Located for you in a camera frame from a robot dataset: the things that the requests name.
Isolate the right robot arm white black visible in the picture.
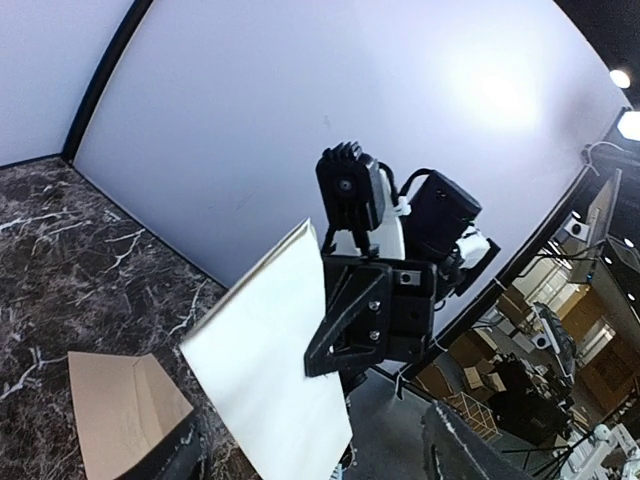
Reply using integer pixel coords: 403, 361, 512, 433
304, 169, 500, 377

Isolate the brown paper envelope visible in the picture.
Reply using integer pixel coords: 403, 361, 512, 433
67, 351, 193, 479

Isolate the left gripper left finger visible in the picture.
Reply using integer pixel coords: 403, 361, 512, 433
118, 412, 208, 480

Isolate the black frame post left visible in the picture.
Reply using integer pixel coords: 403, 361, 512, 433
60, 0, 154, 165

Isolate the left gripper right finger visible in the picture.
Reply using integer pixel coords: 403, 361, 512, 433
421, 401, 532, 480

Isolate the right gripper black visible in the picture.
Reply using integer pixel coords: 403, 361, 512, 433
304, 255, 437, 378

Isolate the cream decorated letter paper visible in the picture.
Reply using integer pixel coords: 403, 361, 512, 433
180, 220, 352, 480

